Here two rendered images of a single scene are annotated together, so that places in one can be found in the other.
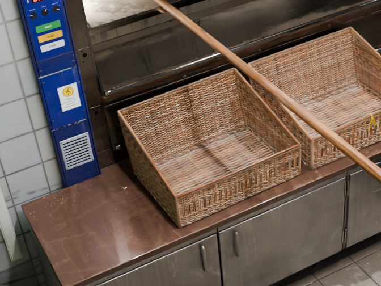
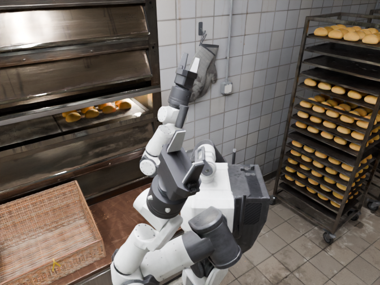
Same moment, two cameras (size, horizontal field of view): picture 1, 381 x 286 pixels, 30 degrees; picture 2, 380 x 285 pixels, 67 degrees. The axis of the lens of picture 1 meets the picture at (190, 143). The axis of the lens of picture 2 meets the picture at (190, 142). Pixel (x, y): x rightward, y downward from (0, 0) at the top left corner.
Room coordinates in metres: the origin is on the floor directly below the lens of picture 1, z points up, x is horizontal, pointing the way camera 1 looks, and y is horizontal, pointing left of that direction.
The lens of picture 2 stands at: (1.19, -1.27, 2.02)
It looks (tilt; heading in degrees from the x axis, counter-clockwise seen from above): 30 degrees down; 351
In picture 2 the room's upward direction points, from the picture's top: straight up
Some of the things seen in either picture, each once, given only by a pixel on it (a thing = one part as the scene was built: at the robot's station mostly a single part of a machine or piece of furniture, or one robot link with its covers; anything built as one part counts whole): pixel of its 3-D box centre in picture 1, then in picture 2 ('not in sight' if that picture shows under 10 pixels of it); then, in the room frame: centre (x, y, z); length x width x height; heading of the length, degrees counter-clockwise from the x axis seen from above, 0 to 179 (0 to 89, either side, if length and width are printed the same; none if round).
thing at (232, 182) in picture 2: not in sight; (220, 207); (1.99, -1.52, 1.26); 0.34 x 0.30 x 0.36; 170
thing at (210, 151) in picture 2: not in sight; (206, 162); (2.01, -1.46, 1.46); 0.10 x 0.07 x 0.09; 170
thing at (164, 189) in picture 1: (208, 142); not in sight; (2.26, -0.07, 0.72); 0.56 x 0.49 x 0.28; 115
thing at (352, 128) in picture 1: (332, 93); (43, 234); (2.51, -0.62, 0.72); 0.56 x 0.49 x 0.28; 114
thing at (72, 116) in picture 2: not in sight; (89, 99); (3.38, -0.85, 1.21); 0.61 x 0.48 x 0.06; 24
